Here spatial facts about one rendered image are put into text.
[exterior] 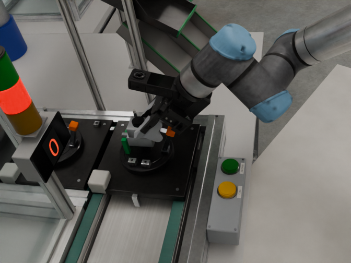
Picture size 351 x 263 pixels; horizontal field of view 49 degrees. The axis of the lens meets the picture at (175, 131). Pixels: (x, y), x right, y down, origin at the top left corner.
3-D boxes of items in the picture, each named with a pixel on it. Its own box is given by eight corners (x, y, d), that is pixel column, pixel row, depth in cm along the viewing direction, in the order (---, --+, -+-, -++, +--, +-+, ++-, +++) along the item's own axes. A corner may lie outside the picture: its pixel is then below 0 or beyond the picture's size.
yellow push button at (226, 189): (236, 186, 92) (236, 181, 90) (235, 200, 89) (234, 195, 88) (220, 184, 93) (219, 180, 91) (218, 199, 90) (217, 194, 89)
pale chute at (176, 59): (207, 71, 119) (216, 63, 115) (192, 99, 111) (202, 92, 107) (136, 7, 112) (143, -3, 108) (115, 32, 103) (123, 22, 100)
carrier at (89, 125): (115, 124, 113) (103, 91, 104) (85, 192, 97) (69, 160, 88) (41, 120, 119) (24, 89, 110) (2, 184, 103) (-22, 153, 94)
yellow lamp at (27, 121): (47, 116, 71) (36, 96, 68) (35, 135, 68) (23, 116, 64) (23, 115, 72) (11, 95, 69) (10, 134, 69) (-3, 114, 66)
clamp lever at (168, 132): (170, 146, 98) (176, 127, 92) (167, 152, 97) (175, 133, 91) (156, 141, 98) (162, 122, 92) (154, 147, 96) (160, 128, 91)
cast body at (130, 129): (157, 134, 97) (152, 114, 92) (153, 147, 94) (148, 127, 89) (126, 132, 99) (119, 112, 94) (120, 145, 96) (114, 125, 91)
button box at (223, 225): (246, 172, 101) (246, 156, 96) (238, 246, 87) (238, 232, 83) (219, 170, 103) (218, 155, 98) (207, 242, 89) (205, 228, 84)
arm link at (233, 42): (254, 63, 67) (219, 27, 66) (214, 97, 75) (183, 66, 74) (266, 46, 73) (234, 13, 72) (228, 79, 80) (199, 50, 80)
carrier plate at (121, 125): (201, 129, 107) (200, 123, 106) (185, 202, 91) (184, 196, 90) (119, 124, 113) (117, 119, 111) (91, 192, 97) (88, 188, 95)
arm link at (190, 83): (187, 73, 74) (194, 48, 79) (173, 87, 77) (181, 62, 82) (218, 94, 76) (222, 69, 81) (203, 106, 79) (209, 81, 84)
